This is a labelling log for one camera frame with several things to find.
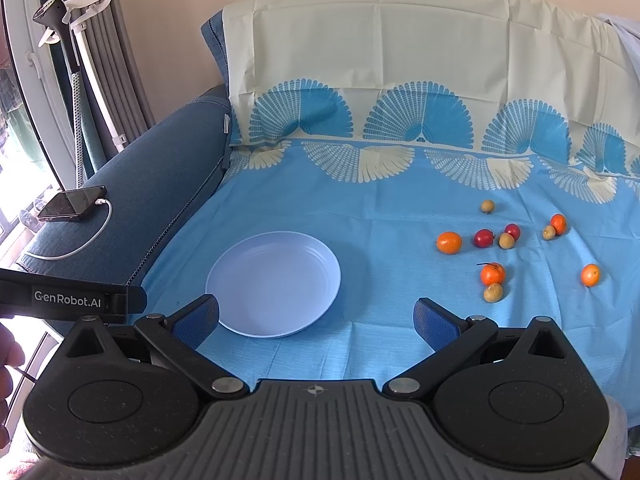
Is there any person's left hand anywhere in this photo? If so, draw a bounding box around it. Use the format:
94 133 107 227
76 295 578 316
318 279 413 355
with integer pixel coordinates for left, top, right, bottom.
0 325 25 448

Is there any lavender round plate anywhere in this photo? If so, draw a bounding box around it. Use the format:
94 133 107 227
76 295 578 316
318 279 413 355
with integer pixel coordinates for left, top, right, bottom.
205 231 342 339

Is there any tan longan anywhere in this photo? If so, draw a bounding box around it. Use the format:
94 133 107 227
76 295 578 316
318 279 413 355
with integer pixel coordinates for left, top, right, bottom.
498 232 515 249
480 200 496 214
542 226 556 240
483 283 503 304

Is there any dark blue sofa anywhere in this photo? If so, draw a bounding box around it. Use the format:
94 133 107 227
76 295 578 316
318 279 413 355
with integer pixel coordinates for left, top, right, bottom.
16 12 234 336

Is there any tan longan top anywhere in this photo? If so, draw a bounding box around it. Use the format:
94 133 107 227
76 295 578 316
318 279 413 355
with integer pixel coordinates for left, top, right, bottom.
480 200 496 214

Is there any red cherry tomato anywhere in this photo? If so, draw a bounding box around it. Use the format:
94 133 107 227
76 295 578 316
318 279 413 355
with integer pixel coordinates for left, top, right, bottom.
504 223 521 240
473 229 495 248

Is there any orange tangerine with stem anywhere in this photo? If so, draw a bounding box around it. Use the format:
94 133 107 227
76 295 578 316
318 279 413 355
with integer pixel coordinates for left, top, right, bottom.
480 262 506 287

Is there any black smartphone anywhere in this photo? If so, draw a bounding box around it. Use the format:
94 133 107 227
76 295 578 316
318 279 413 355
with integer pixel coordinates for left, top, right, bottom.
37 185 107 222

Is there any white window frame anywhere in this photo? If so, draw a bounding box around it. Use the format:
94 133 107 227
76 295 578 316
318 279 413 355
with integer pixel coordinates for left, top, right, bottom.
2 0 76 188

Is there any orange kumquat oval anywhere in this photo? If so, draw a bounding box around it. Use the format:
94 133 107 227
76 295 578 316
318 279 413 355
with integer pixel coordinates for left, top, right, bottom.
436 231 463 255

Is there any white charging cable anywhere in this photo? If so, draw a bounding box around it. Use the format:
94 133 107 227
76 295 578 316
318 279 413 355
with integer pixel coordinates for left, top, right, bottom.
22 197 113 262

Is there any small orange kumquat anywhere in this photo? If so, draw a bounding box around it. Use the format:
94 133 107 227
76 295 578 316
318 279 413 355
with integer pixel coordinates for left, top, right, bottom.
580 263 601 287

